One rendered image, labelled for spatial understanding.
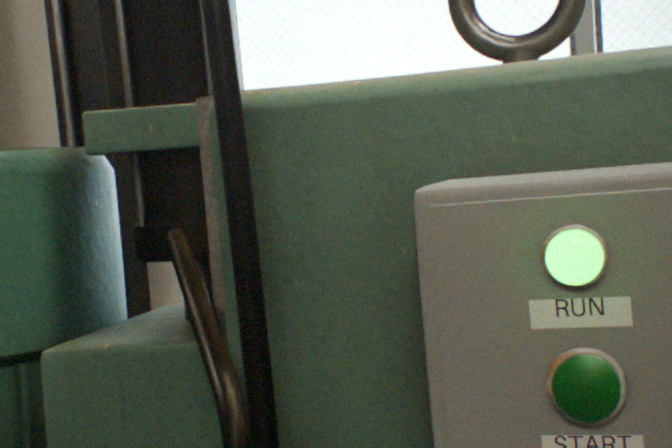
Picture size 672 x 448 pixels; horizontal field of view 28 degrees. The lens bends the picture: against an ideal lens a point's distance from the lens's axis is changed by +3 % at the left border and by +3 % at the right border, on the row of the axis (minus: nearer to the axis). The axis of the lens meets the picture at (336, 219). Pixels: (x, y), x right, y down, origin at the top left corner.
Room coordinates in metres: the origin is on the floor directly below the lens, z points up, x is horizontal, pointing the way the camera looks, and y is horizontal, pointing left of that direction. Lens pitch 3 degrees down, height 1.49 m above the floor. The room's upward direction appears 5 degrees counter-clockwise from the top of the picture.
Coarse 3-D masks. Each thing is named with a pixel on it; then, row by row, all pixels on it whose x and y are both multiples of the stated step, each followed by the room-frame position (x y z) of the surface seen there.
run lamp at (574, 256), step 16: (576, 224) 0.41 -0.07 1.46; (560, 240) 0.41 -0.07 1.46; (576, 240) 0.41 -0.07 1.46; (592, 240) 0.41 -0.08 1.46; (544, 256) 0.41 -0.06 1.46; (560, 256) 0.41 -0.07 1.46; (576, 256) 0.41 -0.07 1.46; (592, 256) 0.41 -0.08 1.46; (608, 256) 0.41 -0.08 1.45; (560, 272) 0.41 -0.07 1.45; (576, 272) 0.41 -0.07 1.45; (592, 272) 0.41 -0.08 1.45; (576, 288) 0.41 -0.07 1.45
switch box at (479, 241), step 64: (448, 192) 0.43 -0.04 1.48; (512, 192) 0.42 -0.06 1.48; (576, 192) 0.42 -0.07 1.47; (640, 192) 0.41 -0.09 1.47; (448, 256) 0.42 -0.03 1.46; (512, 256) 0.42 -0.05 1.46; (640, 256) 0.41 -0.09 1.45; (448, 320) 0.42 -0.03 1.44; (512, 320) 0.42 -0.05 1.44; (640, 320) 0.41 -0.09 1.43; (448, 384) 0.43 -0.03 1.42; (512, 384) 0.42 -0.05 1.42; (640, 384) 0.41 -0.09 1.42
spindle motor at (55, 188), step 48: (0, 192) 0.59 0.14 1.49; (48, 192) 0.60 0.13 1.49; (96, 192) 0.63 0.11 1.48; (0, 240) 0.59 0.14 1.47; (48, 240) 0.60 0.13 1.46; (96, 240) 0.63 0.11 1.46; (0, 288) 0.59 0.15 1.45; (48, 288) 0.60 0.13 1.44; (96, 288) 0.63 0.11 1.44; (0, 336) 0.59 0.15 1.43; (48, 336) 0.60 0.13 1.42; (0, 384) 0.59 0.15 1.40; (0, 432) 0.59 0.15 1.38
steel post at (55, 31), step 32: (64, 0) 2.11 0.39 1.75; (96, 0) 2.09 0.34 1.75; (64, 32) 2.10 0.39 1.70; (96, 32) 2.09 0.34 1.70; (64, 64) 2.10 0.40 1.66; (96, 64) 2.10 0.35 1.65; (64, 96) 2.10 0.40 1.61; (96, 96) 2.10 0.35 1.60; (64, 128) 2.12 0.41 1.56; (128, 160) 2.12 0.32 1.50; (128, 192) 2.12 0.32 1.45; (128, 224) 2.11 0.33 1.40; (128, 256) 2.10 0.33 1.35; (128, 288) 2.09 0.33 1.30
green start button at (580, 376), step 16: (576, 352) 0.41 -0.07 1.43; (592, 352) 0.41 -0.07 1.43; (560, 368) 0.41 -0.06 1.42; (576, 368) 0.41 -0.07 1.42; (592, 368) 0.41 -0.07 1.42; (608, 368) 0.41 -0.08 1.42; (560, 384) 0.41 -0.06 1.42; (576, 384) 0.41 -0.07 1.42; (592, 384) 0.41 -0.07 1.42; (608, 384) 0.41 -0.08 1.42; (624, 384) 0.41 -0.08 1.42; (560, 400) 0.41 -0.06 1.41; (576, 400) 0.41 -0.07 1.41; (592, 400) 0.41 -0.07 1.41; (608, 400) 0.41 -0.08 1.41; (624, 400) 0.41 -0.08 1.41; (576, 416) 0.41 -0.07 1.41; (592, 416) 0.41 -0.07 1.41; (608, 416) 0.41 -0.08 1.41
